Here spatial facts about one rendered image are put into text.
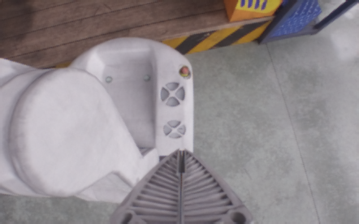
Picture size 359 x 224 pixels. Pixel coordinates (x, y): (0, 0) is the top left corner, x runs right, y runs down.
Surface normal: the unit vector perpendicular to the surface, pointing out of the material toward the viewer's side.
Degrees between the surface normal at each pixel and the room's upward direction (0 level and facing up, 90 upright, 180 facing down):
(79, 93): 85
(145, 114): 0
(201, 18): 0
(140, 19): 0
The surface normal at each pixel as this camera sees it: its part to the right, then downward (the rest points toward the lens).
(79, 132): 1.00, -0.03
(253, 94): -0.03, -0.13
